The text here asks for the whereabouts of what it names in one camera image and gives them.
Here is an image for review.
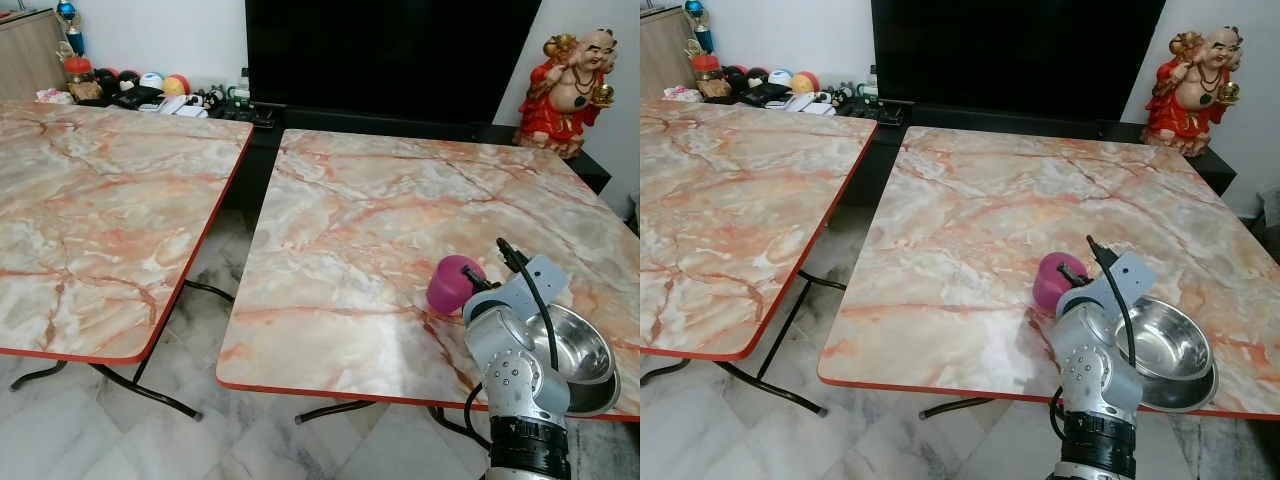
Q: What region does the pink plastic cup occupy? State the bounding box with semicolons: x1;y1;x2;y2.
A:
426;255;489;315
1033;252;1087;314

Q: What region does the large marble pattern folding table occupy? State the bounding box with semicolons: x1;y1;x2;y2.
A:
216;128;641;451
818;125;1280;422

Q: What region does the stainless steel bowl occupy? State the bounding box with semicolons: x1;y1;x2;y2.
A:
524;303;617;387
1115;297;1215;384

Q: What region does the red laughing Buddha statue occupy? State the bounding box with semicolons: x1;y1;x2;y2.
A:
513;28;620;160
1143;25;1244;158

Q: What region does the black flat screen television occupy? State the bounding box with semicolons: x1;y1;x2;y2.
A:
245;0;546;127
870;0;1167;109

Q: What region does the black television stand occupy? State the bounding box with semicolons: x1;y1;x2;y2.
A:
840;100;1237;208
215;100;612;212

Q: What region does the wooden cabinet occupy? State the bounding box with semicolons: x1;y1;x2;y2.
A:
640;8;701;101
0;8;69;101

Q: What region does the white desk device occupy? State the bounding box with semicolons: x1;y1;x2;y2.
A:
783;92;840;117
158;95;210;119

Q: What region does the black telephone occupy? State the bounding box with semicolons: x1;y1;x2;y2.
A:
740;82;794;107
112;86;166;110

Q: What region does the blue trophy ornament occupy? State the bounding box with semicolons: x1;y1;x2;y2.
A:
683;0;714;54
55;0;87;57

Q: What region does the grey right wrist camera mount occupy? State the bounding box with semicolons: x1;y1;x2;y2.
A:
1083;250;1157;317
497;254;571;326

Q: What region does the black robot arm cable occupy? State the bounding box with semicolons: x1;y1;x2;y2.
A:
1086;236;1139;367
496;238;561;373

